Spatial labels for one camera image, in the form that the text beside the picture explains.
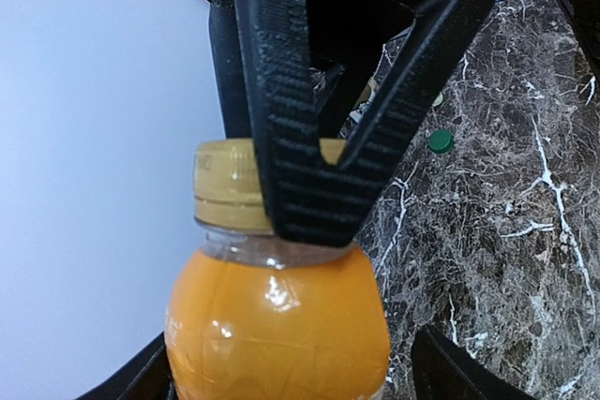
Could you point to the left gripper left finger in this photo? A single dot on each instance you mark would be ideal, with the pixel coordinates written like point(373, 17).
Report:
point(147, 376)

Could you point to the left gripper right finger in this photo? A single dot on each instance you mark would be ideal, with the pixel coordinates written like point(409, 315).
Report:
point(443, 370)

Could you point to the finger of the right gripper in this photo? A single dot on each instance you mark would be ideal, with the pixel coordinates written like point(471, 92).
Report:
point(399, 55)
point(229, 67)

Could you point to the orange juice bottle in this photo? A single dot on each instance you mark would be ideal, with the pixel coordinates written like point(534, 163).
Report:
point(257, 317)

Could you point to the dark green bottle cap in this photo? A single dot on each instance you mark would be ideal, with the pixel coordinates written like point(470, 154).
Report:
point(441, 141)

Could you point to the pale green bottle cap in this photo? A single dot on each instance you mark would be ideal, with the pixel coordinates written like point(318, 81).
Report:
point(438, 101)

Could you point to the gold bottle cap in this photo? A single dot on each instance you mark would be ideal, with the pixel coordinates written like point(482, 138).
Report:
point(227, 190)

